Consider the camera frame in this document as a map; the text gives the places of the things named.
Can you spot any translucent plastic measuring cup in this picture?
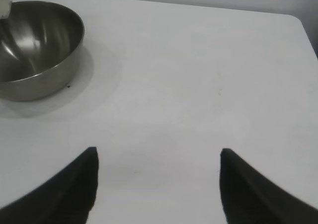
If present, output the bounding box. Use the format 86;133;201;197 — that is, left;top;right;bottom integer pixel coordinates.
0;0;14;19

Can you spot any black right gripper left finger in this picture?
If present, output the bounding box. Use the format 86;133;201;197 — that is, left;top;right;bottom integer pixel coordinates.
0;147;99;224

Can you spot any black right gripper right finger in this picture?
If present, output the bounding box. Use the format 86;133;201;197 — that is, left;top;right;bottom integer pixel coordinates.
219;149;318;224

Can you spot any stainless steel mixing bowl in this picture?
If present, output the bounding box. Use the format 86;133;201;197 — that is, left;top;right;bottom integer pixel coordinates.
0;0;85;102

